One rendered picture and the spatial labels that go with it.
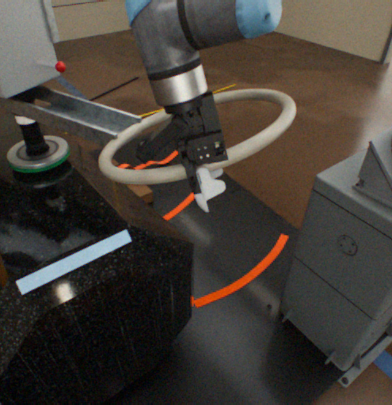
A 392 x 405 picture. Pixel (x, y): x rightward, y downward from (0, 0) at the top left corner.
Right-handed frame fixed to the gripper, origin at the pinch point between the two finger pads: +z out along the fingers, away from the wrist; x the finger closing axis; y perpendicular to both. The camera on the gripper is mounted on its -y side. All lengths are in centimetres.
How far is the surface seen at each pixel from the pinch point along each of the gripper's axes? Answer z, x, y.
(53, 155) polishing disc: -1, 55, -55
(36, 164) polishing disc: -1, 49, -59
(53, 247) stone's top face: 13, 16, -46
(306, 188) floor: 105, 164, 54
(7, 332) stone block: 26, 0, -60
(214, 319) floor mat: 101, 57, -20
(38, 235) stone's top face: 11, 21, -52
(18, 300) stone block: 19, 3, -54
